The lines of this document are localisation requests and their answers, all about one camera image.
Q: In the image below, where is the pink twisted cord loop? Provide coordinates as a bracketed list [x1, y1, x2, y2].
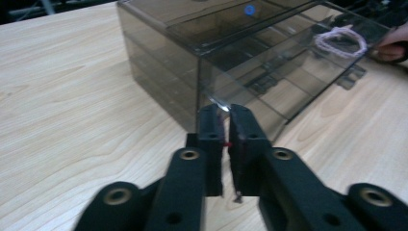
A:
[313, 26, 369, 60]

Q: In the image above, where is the smoky acrylic drawer with dividers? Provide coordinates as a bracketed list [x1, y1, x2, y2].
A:
[196, 1, 393, 144]

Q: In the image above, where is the smoky acrylic drawer cabinet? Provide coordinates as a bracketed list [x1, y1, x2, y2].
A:
[115, 0, 323, 134]

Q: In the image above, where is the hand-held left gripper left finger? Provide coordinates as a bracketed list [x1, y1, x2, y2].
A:
[145, 103, 226, 231]

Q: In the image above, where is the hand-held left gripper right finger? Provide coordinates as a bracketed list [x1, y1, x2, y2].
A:
[227, 103, 368, 231]

